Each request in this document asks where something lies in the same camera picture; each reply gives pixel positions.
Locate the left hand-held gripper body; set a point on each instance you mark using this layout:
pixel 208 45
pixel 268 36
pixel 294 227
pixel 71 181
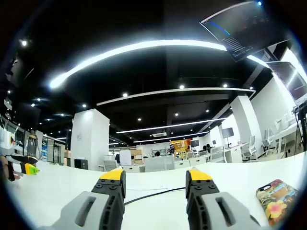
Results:
pixel 5 141

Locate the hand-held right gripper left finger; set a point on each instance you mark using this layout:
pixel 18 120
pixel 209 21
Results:
pixel 96 208

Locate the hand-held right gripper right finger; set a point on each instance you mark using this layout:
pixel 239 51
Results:
pixel 216 210

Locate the white desk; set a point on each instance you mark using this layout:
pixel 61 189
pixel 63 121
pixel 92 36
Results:
pixel 60 184

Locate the white mesh office chair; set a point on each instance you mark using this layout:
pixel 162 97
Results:
pixel 110 165
pixel 268 141
pixel 248 147

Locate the black cabinet box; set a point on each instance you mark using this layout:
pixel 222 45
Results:
pixel 80 164

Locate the white board panel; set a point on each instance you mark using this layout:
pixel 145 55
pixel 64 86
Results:
pixel 125 157

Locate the floral case phone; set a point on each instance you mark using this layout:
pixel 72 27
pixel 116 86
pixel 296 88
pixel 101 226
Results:
pixel 278 201

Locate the wooden cabinet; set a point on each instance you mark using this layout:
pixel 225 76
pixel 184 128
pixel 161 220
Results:
pixel 136 157

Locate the white square pillar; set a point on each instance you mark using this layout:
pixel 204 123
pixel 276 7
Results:
pixel 90 139

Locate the grey office chair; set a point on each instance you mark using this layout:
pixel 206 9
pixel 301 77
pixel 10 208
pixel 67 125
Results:
pixel 159 164

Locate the black screen on stand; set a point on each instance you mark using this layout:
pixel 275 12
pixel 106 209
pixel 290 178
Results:
pixel 227 133

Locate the black tripod stand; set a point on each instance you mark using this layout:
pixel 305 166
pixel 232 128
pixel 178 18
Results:
pixel 302 129

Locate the small tilted screen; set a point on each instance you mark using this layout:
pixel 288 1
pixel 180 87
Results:
pixel 295 81

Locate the curved ceiling light strip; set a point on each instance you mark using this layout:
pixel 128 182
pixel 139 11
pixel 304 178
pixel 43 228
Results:
pixel 148 45

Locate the large dark computer monitor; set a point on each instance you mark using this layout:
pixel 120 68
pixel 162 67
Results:
pixel 247 26

